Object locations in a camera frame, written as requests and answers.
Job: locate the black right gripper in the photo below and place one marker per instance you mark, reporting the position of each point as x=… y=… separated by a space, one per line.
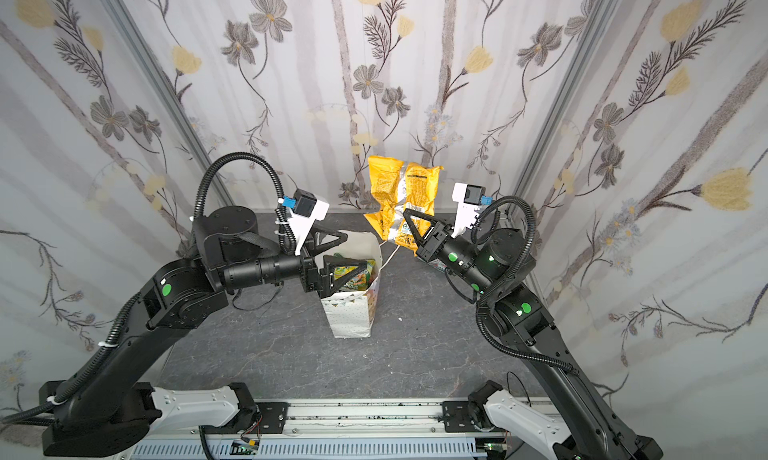
x=432 y=244

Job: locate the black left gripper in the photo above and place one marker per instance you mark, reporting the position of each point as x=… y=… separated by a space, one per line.
x=311 y=267

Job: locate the yellow chips snack bag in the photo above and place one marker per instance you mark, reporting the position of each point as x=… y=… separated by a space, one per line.
x=397 y=186

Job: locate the teal candy snack bag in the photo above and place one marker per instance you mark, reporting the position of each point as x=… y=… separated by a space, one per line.
x=438 y=265

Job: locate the cartoon animal paper bag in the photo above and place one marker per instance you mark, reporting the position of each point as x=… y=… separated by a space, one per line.
x=351 y=315

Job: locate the green yellow snack bag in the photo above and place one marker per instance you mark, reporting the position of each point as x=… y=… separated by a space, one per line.
x=361 y=281

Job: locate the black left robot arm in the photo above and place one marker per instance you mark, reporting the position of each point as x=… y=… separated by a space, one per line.
x=105 y=407

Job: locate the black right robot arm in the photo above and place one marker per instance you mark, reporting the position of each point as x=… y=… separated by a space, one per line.
x=514 y=321

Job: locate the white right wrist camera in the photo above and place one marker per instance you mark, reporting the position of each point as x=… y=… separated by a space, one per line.
x=471 y=200

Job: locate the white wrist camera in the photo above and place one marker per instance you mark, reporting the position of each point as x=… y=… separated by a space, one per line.
x=471 y=200
x=301 y=211

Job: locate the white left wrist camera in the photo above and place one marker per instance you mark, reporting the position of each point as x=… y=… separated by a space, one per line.
x=301 y=211

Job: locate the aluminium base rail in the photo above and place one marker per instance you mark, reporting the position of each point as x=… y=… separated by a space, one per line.
x=427 y=428

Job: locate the aluminium right corner post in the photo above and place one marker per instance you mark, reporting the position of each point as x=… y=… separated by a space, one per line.
x=586 y=48

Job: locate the aluminium corner post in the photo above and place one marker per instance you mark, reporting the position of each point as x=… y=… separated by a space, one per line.
x=586 y=48
x=197 y=141

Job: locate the aluminium left corner post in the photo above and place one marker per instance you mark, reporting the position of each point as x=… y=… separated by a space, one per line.
x=197 y=141

